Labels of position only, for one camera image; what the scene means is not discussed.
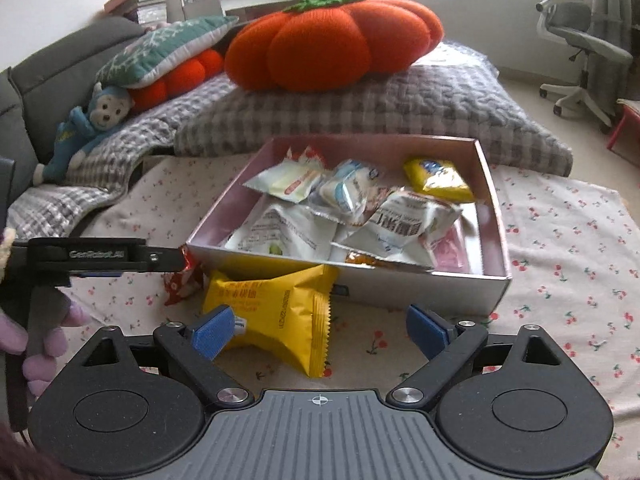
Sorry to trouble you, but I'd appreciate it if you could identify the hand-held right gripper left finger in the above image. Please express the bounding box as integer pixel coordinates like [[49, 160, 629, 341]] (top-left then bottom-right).
[[82, 304, 252, 406]]

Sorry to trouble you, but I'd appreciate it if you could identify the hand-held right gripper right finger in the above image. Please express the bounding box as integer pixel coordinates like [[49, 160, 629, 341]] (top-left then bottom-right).
[[390, 304, 563, 406]]

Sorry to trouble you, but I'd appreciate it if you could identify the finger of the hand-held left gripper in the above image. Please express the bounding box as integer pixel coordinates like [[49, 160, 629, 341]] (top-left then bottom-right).
[[144, 245, 187, 273]]

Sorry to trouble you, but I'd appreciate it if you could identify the red flower-print candy packet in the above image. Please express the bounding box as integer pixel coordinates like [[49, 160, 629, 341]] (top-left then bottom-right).
[[164, 247, 203, 307], [287, 145, 328, 168]]

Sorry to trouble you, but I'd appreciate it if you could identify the pink cardboard box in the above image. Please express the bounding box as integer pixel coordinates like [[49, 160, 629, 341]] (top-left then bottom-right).
[[185, 135, 513, 316]]

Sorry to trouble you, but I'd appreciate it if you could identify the large yellow snack packet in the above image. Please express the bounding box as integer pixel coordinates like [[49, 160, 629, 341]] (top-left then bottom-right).
[[201, 264, 341, 380]]

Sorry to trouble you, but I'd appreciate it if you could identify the pink snack packet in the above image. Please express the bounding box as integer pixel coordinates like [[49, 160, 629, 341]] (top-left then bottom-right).
[[432, 225, 483, 275]]

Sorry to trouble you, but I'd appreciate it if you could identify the small clear brown snack packet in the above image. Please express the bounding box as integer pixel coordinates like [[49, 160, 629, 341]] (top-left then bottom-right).
[[345, 251, 396, 267]]

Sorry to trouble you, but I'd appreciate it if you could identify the white snack packet dark print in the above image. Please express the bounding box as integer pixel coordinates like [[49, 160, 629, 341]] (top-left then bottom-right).
[[345, 190, 463, 268]]

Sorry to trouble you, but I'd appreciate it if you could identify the cream snack packet red label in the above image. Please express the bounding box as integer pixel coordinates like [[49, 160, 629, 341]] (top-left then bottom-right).
[[242, 157, 326, 204]]

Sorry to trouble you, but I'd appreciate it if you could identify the small yellow blue-label snack packet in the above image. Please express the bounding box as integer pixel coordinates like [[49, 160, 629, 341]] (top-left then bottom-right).
[[402, 156, 475, 204]]

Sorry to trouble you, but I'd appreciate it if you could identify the white roll cake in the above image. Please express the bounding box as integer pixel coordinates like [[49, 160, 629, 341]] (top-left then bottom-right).
[[307, 175, 373, 226]]

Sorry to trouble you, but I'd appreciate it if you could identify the blue and white snack packet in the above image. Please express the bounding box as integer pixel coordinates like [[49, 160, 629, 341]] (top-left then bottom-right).
[[330, 158, 386, 183]]

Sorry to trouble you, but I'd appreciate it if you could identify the person's left hand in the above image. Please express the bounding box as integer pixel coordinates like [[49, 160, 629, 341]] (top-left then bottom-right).
[[0, 300, 93, 398]]

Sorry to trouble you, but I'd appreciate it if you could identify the blue monkey plush toy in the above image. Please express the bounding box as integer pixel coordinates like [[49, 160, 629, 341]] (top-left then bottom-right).
[[34, 84, 136, 183]]

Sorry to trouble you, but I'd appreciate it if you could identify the cherry print bed sheet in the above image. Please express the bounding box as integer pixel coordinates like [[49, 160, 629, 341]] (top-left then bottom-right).
[[62, 157, 640, 461]]

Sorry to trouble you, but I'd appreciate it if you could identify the small orange pumpkin cushion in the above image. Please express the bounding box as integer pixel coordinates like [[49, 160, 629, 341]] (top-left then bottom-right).
[[129, 50, 225, 113]]

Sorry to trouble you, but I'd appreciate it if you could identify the dark grey sofa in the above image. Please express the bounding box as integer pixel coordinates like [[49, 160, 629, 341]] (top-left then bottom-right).
[[0, 16, 146, 196]]

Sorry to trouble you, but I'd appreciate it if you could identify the teal leaf-pattern pillow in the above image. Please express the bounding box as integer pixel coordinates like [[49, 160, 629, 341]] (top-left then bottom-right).
[[95, 15, 240, 90]]

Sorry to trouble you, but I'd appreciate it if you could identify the stack of books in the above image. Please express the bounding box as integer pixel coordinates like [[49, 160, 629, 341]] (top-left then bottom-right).
[[103, 0, 168, 26]]

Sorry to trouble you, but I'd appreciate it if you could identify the large orange pumpkin cushion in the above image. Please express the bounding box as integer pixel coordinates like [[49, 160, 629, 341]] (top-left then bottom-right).
[[223, 0, 445, 93]]

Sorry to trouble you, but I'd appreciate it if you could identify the pink plastic child chair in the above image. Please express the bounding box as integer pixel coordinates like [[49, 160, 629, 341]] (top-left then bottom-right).
[[606, 97, 640, 153]]

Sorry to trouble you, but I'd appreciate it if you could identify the grey office chair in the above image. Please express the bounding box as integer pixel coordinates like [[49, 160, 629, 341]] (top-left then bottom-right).
[[534, 0, 635, 128]]

